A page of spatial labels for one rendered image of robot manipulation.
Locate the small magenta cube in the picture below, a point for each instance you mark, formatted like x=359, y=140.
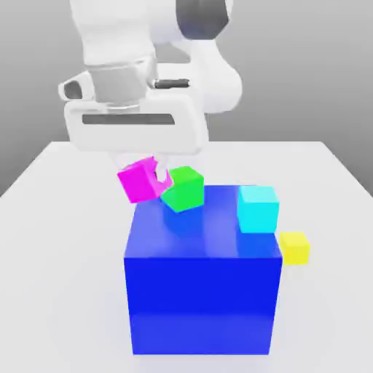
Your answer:
x=139, y=183

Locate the large blue box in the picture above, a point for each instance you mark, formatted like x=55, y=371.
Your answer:
x=201, y=291

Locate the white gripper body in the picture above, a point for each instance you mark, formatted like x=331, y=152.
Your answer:
x=131, y=137

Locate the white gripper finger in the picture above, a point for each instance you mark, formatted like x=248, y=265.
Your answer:
x=162, y=169

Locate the small green cube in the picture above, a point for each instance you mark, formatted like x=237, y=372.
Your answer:
x=185, y=189

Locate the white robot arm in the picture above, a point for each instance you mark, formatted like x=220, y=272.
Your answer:
x=122, y=35

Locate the small cyan cube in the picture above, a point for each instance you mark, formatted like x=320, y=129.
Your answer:
x=257, y=209

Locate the small yellow cube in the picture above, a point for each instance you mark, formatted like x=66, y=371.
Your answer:
x=295, y=248

